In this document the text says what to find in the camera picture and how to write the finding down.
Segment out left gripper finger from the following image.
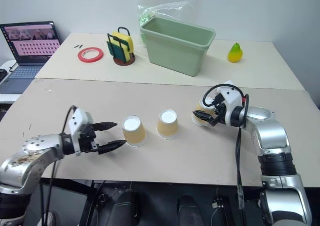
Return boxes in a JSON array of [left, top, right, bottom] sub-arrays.
[[97, 140, 127, 155], [92, 121, 119, 132]]

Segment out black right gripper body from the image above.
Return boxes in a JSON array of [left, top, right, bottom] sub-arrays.
[[209, 103, 228, 127]]

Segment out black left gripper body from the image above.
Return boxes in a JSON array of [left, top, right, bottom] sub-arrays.
[[78, 122, 101, 154]]

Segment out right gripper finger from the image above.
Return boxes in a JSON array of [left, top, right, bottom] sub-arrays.
[[192, 110, 216, 123]]

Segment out tan paper cup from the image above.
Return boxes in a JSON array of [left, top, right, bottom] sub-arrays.
[[156, 109, 179, 140], [121, 115, 148, 147], [191, 102, 216, 128]]

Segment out yellow green toy pear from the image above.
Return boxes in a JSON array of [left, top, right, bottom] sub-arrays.
[[226, 42, 244, 63]]

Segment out green plastic bin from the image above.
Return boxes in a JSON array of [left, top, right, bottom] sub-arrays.
[[139, 16, 217, 77]]

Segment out red tape roll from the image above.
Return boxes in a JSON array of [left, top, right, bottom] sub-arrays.
[[77, 47, 105, 63]]

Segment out green scouring pad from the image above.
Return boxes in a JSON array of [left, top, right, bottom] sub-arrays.
[[107, 41, 126, 59]]

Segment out yellow sponge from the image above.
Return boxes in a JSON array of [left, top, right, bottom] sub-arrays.
[[110, 31, 135, 63]]

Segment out grey open laptop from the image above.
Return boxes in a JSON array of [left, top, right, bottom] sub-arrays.
[[0, 21, 62, 95]]

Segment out clear plastic bag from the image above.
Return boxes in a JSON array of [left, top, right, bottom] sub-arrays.
[[136, 1, 196, 47]]

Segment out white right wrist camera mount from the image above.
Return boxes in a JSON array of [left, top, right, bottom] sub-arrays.
[[212, 84, 248, 125]]

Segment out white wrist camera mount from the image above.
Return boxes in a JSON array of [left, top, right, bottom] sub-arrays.
[[68, 108, 94, 157], [212, 84, 248, 125]]

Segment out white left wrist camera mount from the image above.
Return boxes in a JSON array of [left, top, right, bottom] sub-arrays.
[[68, 108, 94, 157]]

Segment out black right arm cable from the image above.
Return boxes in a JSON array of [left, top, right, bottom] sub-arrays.
[[201, 84, 250, 211]]

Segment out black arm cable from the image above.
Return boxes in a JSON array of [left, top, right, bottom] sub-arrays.
[[201, 84, 250, 211], [39, 105, 79, 226]]

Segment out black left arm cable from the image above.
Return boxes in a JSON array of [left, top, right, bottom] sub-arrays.
[[39, 105, 79, 226]]

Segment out black wire sponge holder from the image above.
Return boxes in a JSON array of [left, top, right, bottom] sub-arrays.
[[106, 26, 137, 67]]

